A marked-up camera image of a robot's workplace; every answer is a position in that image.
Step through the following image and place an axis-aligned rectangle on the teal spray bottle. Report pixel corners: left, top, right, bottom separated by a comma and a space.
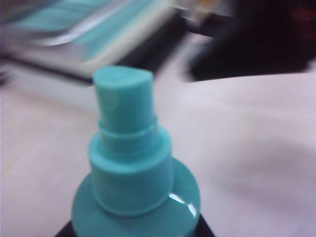
71, 65, 205, 237

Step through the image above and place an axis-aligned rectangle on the black mouse pad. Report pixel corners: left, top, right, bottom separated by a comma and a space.
184, 0, 316, 82

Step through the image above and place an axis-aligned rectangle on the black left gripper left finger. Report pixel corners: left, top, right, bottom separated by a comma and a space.
55, 215, 75, 237

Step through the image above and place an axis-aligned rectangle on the black book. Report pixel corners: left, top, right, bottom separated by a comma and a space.
0, 55, 134, 87

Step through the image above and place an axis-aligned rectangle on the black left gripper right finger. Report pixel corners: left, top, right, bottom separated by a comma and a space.
197, 213, 219, 237

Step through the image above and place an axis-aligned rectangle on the teal book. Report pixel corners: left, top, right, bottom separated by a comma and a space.
4, 0, 173, 65

